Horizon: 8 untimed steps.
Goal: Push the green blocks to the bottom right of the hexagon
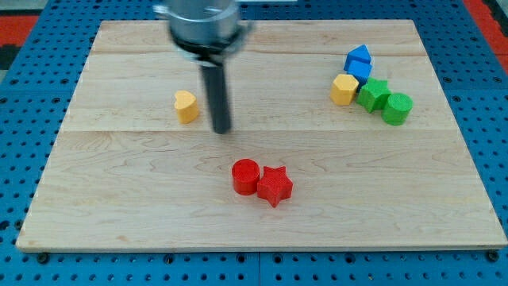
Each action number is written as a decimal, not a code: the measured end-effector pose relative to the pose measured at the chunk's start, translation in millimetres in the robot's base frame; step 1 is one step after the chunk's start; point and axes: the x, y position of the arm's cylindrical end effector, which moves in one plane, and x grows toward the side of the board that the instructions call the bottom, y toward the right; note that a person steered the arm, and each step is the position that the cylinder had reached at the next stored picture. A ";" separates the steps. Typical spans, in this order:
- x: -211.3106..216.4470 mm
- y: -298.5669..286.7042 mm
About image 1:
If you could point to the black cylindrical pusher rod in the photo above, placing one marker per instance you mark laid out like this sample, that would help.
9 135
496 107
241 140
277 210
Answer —
217 97

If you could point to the yellow hexagon block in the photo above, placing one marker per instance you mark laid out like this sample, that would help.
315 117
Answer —
343 89

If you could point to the yellow heart block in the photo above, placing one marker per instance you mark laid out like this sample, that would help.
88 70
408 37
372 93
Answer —
186 106

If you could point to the red cylinder block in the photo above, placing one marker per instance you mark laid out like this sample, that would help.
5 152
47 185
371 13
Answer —
245 174

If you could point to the red star block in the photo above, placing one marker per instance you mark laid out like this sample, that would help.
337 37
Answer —
275 185

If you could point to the light wooden board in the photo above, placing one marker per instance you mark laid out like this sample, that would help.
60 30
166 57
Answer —
125 176

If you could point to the blue pentagon house block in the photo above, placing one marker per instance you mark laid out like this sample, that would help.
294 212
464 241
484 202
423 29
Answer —
360 54

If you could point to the blue cube block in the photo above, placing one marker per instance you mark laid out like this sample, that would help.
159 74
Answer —
360 70

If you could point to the green star block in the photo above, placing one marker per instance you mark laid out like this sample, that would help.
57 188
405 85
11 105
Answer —
373 94

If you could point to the green cylinder block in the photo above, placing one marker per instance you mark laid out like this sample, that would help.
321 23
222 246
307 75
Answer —
397 108

